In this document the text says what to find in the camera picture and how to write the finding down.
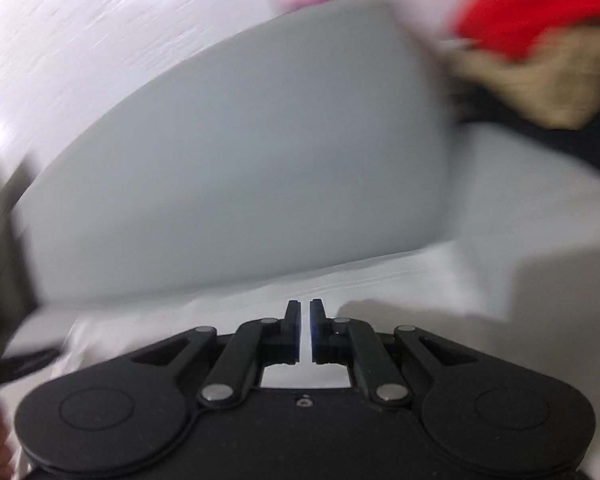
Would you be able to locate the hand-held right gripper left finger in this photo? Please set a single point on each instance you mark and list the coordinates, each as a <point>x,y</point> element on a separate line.
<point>294,332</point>

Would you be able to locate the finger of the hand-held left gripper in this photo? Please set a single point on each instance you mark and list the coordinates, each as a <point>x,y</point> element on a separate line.
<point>10,365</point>

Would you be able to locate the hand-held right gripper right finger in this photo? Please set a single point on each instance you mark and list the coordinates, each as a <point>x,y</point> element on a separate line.
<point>314,332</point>

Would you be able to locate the white garment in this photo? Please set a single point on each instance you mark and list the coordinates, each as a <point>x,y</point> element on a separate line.
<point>430,300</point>

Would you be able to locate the grey sofa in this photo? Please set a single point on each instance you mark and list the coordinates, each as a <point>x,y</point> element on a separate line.
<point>240,160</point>

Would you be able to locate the black folded garment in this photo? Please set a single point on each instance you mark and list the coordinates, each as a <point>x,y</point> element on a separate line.
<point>545,145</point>

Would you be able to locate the tan folded garment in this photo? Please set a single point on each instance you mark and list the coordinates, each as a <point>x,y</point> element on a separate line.
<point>540,85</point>

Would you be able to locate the red folded garment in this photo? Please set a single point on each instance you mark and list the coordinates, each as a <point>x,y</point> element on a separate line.
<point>510,5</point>

